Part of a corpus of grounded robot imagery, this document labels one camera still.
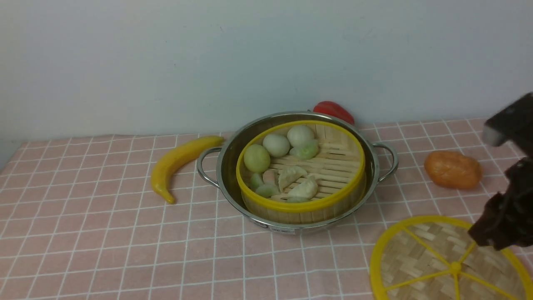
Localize pink toy dumpling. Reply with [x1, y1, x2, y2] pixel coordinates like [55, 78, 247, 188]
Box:
[262, 169, 279, 186]

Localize orange toy potato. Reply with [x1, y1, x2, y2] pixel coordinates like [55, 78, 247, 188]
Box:
[424, 150, 483, 190]

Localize pale green toy bun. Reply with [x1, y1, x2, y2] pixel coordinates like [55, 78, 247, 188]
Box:
[243, 144, 271, 173]

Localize bamboo steamer basket yellow rim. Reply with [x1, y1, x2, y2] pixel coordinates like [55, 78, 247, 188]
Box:
[237, 121, 366, 225]

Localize stainless steel pot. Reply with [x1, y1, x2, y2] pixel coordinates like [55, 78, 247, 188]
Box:
[196, 110, 399, 236]

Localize pink checkered tablecloth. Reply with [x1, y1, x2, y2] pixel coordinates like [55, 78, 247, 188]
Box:
[0, 115, 533, 300]

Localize white toy dumpling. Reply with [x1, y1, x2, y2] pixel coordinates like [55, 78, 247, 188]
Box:
[288, 175, 319, 200]
[278, 166, 308, 192]

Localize red toy bell pepper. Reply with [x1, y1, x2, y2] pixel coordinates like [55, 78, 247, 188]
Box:
[312, 101, 355, 125]

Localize white toy bun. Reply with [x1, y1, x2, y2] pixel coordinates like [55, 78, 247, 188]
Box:
[286, 125, 315, 148]
[262, 134, 291, 158]

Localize yellow toy banana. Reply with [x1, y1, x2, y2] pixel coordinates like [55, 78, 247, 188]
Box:
[150, 135, 224, 205]

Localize woven bamboo steamer lid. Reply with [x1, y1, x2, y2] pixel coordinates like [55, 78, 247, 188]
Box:
[369, 216, 533, 300]

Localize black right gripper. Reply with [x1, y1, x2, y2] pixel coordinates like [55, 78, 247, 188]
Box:
[468, 157, 533, 251]

